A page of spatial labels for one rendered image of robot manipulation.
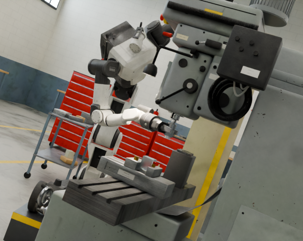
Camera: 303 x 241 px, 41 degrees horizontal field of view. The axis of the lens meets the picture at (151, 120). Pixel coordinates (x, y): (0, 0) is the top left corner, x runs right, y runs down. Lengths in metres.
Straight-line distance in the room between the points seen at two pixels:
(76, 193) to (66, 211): 0.57
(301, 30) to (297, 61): 9.59
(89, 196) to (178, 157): 0.89
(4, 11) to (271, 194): 10.74
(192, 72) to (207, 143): 1.86
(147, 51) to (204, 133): 1.52
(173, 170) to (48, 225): 0.73
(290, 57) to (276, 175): 0.53
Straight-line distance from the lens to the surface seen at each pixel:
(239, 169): 1.76
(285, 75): 1.90
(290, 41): 11.42
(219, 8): 2.00
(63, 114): 4.99
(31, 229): 2.68
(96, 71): 2.35
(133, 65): 2.38
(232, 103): 1.89
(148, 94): 11.77
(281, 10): 2.03
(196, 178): 3.79
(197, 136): 3.79
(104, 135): 2.69
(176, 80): 1.98
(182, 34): 2.01
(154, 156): 6.84
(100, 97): 2.34
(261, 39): 1.68
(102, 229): 2.03
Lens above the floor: 1.28
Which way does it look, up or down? 1 degrees down
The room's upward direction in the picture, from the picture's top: 21 degrees clockwise
